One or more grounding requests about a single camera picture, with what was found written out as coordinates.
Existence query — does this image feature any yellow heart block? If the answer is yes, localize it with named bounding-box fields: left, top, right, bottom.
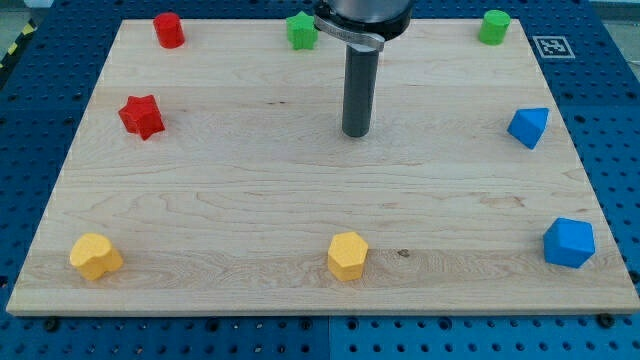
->
left=69, top=233, right=124, bottom=281

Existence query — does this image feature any green star block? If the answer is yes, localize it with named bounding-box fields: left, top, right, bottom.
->
left=285, top=11, right=318, bottom=50

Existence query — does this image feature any red star block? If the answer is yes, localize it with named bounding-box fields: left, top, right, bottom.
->
left=118, top=94, right=165, bottom=141

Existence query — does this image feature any yellow hexagon block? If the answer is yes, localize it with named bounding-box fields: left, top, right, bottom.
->
left=327, top=232, right=369, bottom=281

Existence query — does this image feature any fiducial marker tag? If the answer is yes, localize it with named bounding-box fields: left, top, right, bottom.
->
left=533, top=35, right=575, bottom=59

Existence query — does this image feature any blue cube block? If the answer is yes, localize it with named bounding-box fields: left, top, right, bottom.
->
left=543, top=217, right=596, bottom=268

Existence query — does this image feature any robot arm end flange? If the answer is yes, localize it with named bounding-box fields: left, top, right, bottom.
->
left=314, top=0, right=414, bottom=52

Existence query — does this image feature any wooden board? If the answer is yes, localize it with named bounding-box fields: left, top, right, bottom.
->
left=7, top=19, right=639, bottom=317

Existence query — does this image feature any blue triangular prism block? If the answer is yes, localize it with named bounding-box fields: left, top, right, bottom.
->
left=507, top=108, right=549, bottom=150

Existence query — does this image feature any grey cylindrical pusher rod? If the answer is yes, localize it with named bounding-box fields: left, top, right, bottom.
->
left=342, top=45, right=379, bottom=138

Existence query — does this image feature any red cylinder block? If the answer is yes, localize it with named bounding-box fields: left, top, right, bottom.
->
left=153, top=12, right=185, bottom=49

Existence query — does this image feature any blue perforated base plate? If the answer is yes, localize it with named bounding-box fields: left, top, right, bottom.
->
left=1, top=0, right=639, bottom=359

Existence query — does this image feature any green cylinder block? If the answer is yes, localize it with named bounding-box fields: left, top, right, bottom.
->
left=478, top=9, right=511, bottom=46

